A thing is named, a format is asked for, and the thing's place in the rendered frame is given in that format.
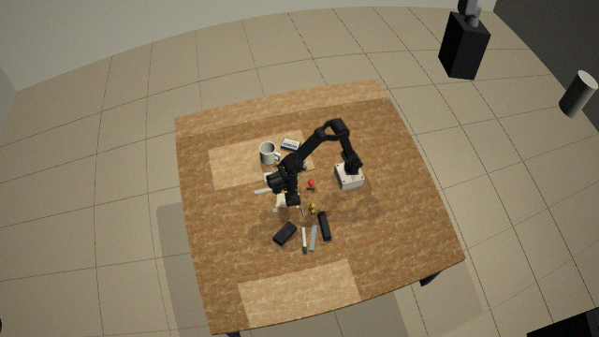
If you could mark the cream paper card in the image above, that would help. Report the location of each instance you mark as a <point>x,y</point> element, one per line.
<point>280,200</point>

